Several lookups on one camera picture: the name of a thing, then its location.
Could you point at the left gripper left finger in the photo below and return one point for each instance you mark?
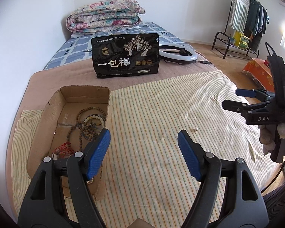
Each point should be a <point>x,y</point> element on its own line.
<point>44,203</point>

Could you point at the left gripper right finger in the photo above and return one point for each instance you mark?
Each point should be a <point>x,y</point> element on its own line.
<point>242,206</point>

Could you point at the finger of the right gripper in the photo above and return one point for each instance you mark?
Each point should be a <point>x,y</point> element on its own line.
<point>251,93</point>
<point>235,106</point>

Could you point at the right hand white glove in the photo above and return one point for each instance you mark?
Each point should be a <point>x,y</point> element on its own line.
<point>267,137</point>

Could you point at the orange patterned cloth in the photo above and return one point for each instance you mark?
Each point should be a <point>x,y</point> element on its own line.
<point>260,73</point>

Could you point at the yellow box on rack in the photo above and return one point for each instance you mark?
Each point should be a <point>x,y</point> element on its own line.
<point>241,41</point>

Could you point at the black clothes rack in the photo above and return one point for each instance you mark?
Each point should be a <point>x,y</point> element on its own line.
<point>223,43</point>

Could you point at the dark hanging clothes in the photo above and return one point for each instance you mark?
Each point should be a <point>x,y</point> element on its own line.
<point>256,24</point>

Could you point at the striped hanging cloth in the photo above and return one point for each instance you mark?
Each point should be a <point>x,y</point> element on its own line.
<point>239,14</point>

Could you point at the cardboard box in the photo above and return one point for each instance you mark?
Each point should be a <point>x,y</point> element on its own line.
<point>73,117</point>

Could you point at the striped yellow towel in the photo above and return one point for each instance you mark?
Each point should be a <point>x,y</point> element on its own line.
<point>144,175</point>

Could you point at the pink brown blanket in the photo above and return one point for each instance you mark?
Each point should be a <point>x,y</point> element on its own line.
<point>43,84</point>

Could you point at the black snack bag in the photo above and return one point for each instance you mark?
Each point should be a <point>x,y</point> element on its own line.
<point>126,55</point>

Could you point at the blue checkered bed sheet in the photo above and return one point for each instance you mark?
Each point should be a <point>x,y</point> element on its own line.
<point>80,48</point>

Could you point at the folded floral quilt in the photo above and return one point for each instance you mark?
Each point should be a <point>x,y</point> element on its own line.
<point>105,16</point>

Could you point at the white ring light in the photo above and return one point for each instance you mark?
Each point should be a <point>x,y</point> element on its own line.
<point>177,53</point>

